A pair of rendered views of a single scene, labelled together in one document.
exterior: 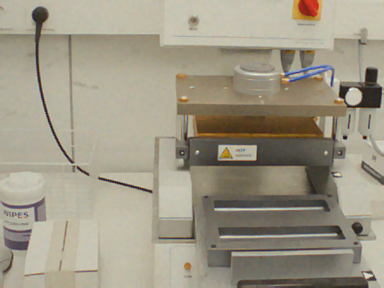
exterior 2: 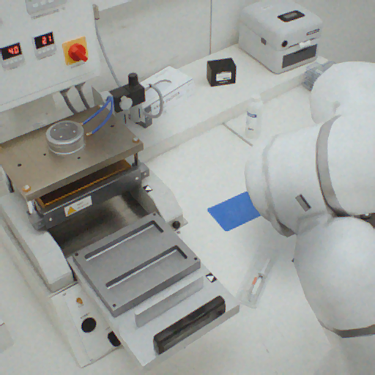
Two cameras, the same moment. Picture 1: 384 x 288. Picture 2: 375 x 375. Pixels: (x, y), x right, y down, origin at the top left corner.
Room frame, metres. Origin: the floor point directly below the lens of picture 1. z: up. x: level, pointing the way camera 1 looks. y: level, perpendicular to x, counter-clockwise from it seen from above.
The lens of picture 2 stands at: (0.14, 0.18, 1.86)
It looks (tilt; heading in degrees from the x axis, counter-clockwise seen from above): 44 degrees down; 332
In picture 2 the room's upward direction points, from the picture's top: 1 degrees counter-clockwise
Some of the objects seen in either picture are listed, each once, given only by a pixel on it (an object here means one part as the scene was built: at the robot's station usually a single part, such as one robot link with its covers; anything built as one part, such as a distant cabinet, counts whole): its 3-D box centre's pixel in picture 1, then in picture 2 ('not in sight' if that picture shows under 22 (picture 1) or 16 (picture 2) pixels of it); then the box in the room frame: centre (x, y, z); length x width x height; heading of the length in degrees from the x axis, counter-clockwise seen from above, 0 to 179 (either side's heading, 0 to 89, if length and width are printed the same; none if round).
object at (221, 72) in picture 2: not in sight; (221, 72); (1.52, -0.71, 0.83); 0.09 x 0.06 x 0.07; 75
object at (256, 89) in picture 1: (264, 98); (70, 143); (1.10, -0.05, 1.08); 0.31 x 0.24 x 0.13; 97
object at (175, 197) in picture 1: (173, 183); (34, 239); (0.99, 0.10, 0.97); 0.25 x 0.05 x 0.07; 7
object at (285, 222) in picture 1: (276, 226); (136, 260); (0.81, -0.06, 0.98); 0.20 x 0.17 x 0.03; 97
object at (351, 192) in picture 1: (339, 184); (146, 187); (1.01, -0.18, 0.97); 0.26 x 0.05 x 0.07; 7
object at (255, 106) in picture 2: not in sight; (254, 115); (1.27, -0.67, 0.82); 0.05 x 0.05 x 0.14
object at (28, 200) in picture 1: (24, 212); not in sight; (1.12, 0.40, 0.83); 0.09 x 0.09 x 0.15
